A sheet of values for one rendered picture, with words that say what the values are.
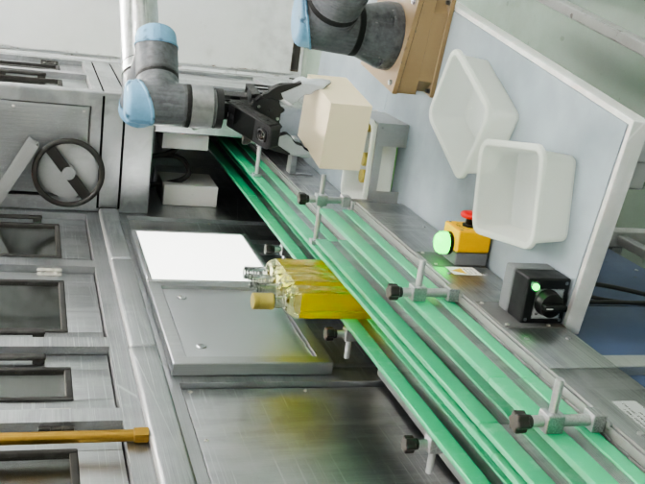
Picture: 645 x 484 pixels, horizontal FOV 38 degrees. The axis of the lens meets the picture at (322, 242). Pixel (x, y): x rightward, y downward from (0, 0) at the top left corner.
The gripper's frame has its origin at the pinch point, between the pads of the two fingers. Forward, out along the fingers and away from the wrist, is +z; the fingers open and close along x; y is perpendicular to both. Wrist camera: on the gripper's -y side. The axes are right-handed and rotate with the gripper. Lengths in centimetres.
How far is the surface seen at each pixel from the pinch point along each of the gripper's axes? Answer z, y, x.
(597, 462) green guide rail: 18, -76, 15
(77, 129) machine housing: -38, 120, 50
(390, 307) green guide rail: 16.4, -9.8, 33.0
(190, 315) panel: -15, 27, 58
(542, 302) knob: 29, -39, 14
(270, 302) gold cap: -2.8, 6.0, 41.6
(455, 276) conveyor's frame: 25.5, -15.0, 22.9
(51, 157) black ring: -45, 113, 57
